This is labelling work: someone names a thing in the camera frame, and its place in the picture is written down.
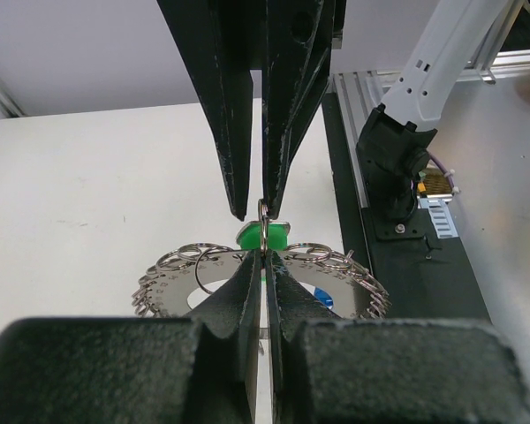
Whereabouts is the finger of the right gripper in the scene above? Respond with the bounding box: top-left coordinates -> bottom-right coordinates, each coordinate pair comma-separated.
262,1 -> 345,216
158,0 -> 253,221

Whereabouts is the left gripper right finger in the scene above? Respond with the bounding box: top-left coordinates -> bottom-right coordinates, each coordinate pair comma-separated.
264,251 -> 530,423

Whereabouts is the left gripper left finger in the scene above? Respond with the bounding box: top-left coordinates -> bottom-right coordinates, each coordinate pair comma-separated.
0,251 -> 261,423

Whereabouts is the metal disc with keyrings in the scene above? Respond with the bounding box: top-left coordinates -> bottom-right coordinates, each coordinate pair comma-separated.
132,240 -> 390,320

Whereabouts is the green tag key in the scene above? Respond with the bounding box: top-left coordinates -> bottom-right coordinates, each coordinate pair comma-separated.
236,199 -> 291,252

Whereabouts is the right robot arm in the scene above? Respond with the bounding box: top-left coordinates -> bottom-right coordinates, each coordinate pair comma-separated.
158,1 -> 506,222

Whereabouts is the blue tag key on disc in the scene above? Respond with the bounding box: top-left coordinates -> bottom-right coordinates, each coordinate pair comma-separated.
309,286 -> 334,309

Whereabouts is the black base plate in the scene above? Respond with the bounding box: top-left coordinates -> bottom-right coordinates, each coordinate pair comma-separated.
322,72 -> 490,321

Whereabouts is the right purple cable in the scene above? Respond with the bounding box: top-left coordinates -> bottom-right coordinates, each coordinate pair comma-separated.
428,152 -> 463,195

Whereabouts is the right white cable duct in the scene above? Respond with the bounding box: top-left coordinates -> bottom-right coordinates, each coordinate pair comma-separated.
419,195 -> 459,239

